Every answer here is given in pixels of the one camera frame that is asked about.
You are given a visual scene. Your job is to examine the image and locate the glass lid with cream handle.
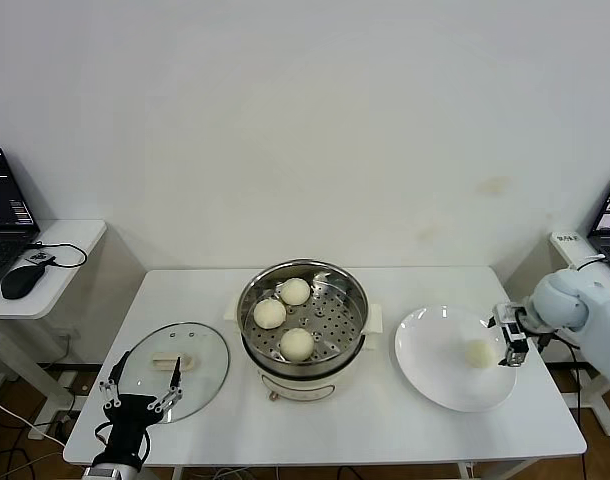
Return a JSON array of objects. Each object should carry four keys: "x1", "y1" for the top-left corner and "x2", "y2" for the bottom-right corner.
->
[{"x1": 117, "y1": 321, "x2": 232, "y2": 420}]

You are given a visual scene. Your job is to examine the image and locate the black laptop with dark screen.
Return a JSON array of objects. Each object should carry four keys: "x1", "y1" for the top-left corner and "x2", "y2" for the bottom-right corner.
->
[{"x1": 0, "y1": 146, "x2": 42, "y2": 297}]

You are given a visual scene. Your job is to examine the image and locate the white steamed baozi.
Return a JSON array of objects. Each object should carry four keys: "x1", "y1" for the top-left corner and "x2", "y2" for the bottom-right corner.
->
[
  {"x1": 253, "y1": 298, "x2": 288, "y2": 331},
  {"x1": 464, "y1": 338, "x2": 497, "y2": 370},
  {"x1": 279, "y1": 328, "x2": 315, "y2": 363},
  {"x1": 279, "y1": 277, "x2": 310, "y2": 307}
]

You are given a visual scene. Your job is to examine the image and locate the stainless steel steamer basket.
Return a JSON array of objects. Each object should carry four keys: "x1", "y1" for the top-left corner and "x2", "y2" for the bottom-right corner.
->
[{"x1": 236, "y1": 258, "x2": 371, "y2": 369}]

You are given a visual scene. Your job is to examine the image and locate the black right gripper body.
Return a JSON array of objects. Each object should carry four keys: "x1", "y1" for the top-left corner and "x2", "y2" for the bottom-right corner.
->
[{"x1": 505, "y1": 299, "x2": 539, "y2": 339}]

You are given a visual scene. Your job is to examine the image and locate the white floor power strip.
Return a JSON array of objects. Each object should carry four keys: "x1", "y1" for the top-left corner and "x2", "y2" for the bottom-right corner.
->
[{"x1": 27, "y1": 408, "x2": 84, "y2": 441}]

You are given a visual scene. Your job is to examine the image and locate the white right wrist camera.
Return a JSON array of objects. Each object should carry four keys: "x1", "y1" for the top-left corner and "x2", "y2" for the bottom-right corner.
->
[{"x1": 493, "y1": 302, "x2": 519, "y2": 326}]

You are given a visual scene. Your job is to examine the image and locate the cream electric cooking pot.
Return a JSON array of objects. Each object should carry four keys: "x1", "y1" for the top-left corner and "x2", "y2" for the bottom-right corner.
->
[{"x1": 224, "y1": 289, "x2": 386, "y2": 404}]

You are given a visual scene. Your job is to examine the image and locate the white side table rounded corner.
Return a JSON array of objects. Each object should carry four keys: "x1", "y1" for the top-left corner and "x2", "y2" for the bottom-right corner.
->
[{"x1": 0, "y1": 218, "x2": 109, "y2": 416}]

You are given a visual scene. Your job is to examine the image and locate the white side table with label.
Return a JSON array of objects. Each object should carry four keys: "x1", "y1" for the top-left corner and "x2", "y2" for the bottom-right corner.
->
[{"x1": 549, "y1": 230, "x2": 610, "y2": 436}]

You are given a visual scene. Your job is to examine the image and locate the black computer mouse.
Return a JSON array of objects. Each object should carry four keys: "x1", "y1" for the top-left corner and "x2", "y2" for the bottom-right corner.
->
[{"x1": 0, "y1": 263, "x2": 50, "y2": 300}]

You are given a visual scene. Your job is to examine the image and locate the black USB hub with cable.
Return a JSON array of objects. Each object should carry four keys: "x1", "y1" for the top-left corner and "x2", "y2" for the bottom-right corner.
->
[{"x1": 27, "y1": 241, "x2": 89, "y2": 269}]

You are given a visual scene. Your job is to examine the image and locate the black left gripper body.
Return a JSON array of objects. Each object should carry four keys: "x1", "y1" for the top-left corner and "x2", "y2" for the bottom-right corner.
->
[{"x1": 103, "y1": 394, "x2": 160, "y2": 467}]

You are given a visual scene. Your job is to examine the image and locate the white round plate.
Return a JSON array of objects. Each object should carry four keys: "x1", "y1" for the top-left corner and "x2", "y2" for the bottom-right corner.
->
[{"x1": 394, "y1": 305, "x2": 518, "y2": 414}]

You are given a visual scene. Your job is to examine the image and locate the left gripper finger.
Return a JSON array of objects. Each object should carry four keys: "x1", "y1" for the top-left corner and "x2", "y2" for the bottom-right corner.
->
[
  {"x1": 148, "y1": 355, "x2": 184, "y2": 414},
  {"x1": 98, "y1": 351, "x2": 131, "y2": 410}
]

